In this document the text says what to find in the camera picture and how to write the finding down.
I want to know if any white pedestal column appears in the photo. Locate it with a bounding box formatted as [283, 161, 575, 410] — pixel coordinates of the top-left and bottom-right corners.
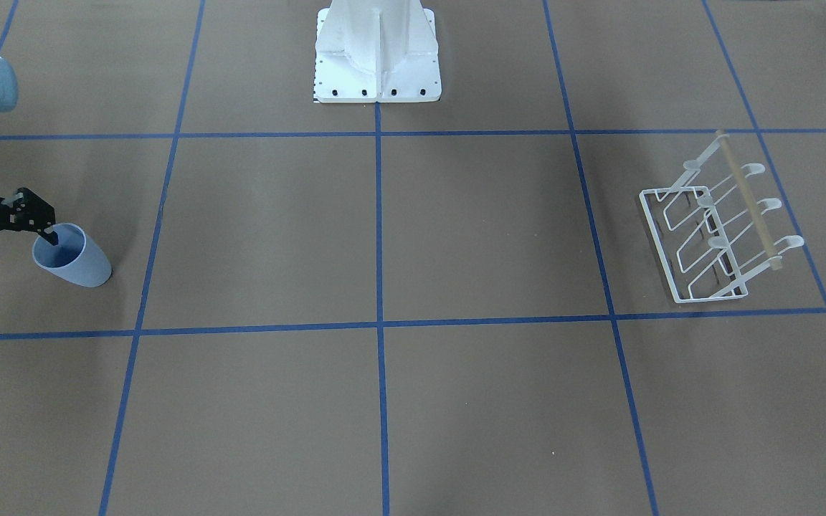
[313, 1, 442, 104]

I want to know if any blue plastic cup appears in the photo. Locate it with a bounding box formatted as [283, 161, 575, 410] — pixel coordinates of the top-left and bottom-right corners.
[32, 223, 113, 288]

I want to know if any white cup holder rack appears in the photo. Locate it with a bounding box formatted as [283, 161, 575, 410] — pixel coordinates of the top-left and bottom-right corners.
[638, 130, 805, 305]

